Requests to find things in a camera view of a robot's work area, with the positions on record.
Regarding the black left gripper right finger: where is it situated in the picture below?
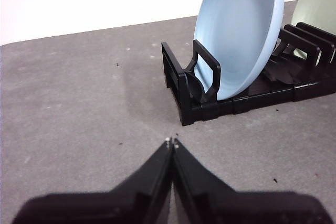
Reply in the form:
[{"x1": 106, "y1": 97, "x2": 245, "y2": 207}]
[{"x1": 172, "y1": 137, "x2": 330, "y2": 224}]

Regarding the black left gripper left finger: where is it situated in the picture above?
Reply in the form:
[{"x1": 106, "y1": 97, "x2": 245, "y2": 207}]
[{"x1": 10, "y1": 136, "x2": 174, "y2": 224}]

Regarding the blue round plate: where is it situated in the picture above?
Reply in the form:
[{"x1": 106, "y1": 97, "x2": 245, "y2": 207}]
[{"x1": 193, "y1": 0, "x2": 286, "y2": 102}]

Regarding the green round plate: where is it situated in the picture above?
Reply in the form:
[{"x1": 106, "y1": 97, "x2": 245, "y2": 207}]
[{"x1": 290, "y1": 0, "x2": 336, "y2": 66}]

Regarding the black plastic plate rack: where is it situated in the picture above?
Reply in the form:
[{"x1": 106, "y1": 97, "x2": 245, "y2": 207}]
[{"x1": 160, "y1": 22, "x2": 336, "y2": 127}]

